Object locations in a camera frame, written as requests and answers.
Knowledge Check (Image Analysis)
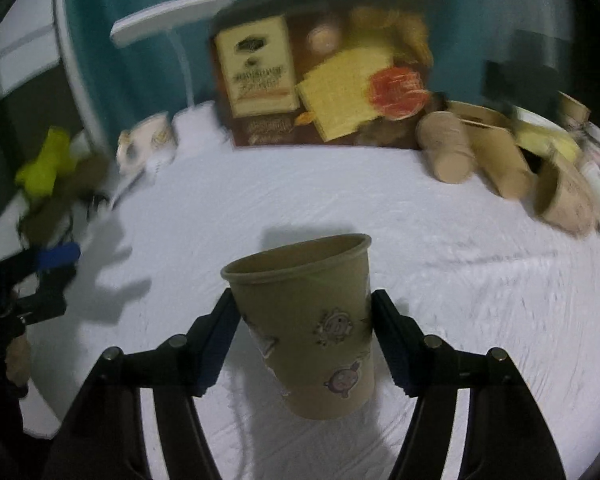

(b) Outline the kraft cup with cartoon stickers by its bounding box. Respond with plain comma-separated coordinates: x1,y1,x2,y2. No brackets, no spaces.
221,233,375,420

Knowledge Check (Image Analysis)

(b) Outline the person's left hand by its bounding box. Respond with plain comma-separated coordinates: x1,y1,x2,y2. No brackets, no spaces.
5,334,31,387

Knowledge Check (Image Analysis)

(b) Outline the lying printed kraft cup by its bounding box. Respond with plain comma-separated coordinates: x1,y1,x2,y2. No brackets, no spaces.
533,152,597,237

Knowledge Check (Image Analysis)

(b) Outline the yellow paper scrap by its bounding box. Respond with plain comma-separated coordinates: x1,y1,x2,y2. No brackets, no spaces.
15,127,78,203

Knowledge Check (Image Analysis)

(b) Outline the white ceramic mug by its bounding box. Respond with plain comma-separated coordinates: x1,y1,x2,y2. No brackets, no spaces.
116,112,178,174

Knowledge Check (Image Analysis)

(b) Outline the lying kraft cup nearest box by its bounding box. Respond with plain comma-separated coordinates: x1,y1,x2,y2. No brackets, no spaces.
416,110,476,184

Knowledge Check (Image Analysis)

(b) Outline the yellow food package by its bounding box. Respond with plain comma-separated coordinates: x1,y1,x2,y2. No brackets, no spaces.
512,107,581,162

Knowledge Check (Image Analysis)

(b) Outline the white desk lamp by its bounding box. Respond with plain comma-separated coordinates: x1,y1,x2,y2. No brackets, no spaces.
109,0,240,111

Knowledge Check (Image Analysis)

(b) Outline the brown cracker box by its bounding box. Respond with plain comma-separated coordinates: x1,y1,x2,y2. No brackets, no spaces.
210,0,434,150

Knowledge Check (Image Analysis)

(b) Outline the teal curtain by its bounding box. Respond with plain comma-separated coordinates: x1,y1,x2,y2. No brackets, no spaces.
62,0,574,145

